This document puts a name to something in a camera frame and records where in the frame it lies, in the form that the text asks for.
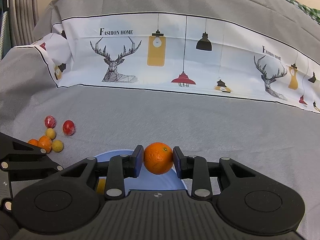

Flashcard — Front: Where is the light blue plate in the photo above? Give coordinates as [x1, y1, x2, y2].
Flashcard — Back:
[96, 149, 187, 195]

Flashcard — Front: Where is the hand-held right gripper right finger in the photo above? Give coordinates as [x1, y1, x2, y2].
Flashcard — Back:
[172, 146, 255, 201]

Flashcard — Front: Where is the grey curtain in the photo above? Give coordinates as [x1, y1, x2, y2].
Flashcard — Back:
[0, 0, 39, 61]

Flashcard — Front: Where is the large orange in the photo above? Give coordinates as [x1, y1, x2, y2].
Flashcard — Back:
[143, 142, 174, 175]

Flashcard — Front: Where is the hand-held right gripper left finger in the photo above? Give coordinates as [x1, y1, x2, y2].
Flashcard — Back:
[59, 144, 145, 201]

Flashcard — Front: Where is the grey printed blanket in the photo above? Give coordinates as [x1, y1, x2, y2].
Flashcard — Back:
[0, 0, 320, 240]

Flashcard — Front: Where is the red fruit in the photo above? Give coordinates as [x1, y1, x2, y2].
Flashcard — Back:
[44, 115, 56, 128]
[62, 120, 76, 136]

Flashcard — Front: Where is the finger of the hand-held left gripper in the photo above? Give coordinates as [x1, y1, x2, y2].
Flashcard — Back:
[0, 132, 64, 180]

